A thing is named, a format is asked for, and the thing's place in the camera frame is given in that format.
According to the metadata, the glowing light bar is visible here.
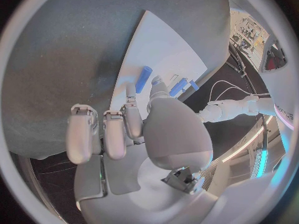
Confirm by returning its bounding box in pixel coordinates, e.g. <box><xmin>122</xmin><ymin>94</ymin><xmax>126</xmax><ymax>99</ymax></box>
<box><xmin>250</xmin><ymin>148</ymin><xmax>268</xmax><ymax>179</ymax></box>

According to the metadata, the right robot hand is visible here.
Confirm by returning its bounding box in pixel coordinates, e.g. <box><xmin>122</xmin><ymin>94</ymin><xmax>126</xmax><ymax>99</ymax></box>
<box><xmin>65</xmin><ymin>75</ymin><xmax>219</xmax><ymax>224</ymax></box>

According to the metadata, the white cable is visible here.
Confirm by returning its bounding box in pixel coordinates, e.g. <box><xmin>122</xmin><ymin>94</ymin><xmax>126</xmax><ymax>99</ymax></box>
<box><xmin>215</xmin><ymin>86</ymin><xmax>271</xmax><ymax>103</ymax></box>
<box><xmin>208</xmin><ymin>80</ymin><xmax>259</xmax><ymax>105</ymax></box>

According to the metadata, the long blue cylinder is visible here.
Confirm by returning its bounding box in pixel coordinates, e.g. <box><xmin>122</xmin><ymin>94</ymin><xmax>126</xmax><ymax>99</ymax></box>
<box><xmin>135</xmin><ymin>65</ymin><xmax>153</xmax><ymax>94</ymax></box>

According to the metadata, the blue block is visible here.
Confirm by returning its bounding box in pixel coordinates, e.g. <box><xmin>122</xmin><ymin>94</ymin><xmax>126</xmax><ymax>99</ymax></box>
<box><xmin>168</xmin><ymin>77</ymin><xmax>189</xmax><ymax>98</ymax></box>

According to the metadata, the white task board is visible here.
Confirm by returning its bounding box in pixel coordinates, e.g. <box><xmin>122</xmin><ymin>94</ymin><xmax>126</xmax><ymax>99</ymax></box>
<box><xmin>111</xmin><ymin>10</ymin><xmax>209</xmax><ymax>114</ymax></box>

